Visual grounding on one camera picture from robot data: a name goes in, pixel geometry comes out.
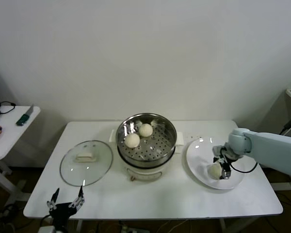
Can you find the perforated steel steamer basket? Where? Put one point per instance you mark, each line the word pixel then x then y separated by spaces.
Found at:
pixel 155 145

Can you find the white electric cooker base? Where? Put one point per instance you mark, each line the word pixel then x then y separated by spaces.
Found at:
pixel 145 173

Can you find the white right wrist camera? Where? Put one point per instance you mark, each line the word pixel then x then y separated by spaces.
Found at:
pixel 217 150

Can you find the white steamed baozi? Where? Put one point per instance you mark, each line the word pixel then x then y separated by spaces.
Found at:
pixel 145 130
pixel 214 171
pixel 132 141

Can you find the white table leg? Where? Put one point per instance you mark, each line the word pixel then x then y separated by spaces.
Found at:
pixel 222 226
pixel 78 226

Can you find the white round plate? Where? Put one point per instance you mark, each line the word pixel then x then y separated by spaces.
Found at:
pixel 198 155

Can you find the white side table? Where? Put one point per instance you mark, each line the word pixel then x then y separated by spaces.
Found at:
pixel 12 131

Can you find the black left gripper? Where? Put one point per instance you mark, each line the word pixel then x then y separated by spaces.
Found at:
pixel 61 210

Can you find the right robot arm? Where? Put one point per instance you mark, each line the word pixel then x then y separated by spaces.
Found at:
pixel 269 148

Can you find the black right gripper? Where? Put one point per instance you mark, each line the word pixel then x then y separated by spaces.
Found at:
pixel 225 159

